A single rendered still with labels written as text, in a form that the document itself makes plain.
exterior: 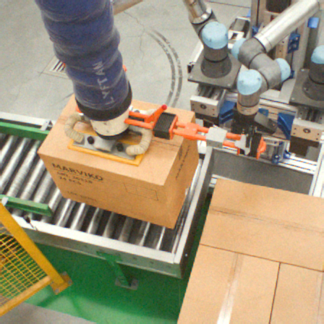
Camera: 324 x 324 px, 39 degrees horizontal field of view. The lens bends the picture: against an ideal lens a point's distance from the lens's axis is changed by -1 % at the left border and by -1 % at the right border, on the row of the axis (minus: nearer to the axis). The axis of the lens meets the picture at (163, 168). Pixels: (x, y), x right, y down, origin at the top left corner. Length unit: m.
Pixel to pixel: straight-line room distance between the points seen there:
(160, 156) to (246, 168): 1.09
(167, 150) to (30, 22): 2.96
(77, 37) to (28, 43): 2.94
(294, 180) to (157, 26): 2.02
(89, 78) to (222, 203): 1.08
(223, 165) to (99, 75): 1.47
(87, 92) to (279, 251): 1.20
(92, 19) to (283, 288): 1.45
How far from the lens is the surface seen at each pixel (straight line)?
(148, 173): 1.90
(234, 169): 2.93
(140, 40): 4.14
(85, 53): 1.58
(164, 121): 1.86
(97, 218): 2.47
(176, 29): 4.19
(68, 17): 1.49
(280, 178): 2.91
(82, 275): 2.96
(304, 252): 2.34
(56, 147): 2.09
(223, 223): 2.37
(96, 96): 1.74
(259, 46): 1.66
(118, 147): 1.94
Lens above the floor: 2.66
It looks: 56 degrees down
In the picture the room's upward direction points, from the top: 11 degrees counter-clockwise
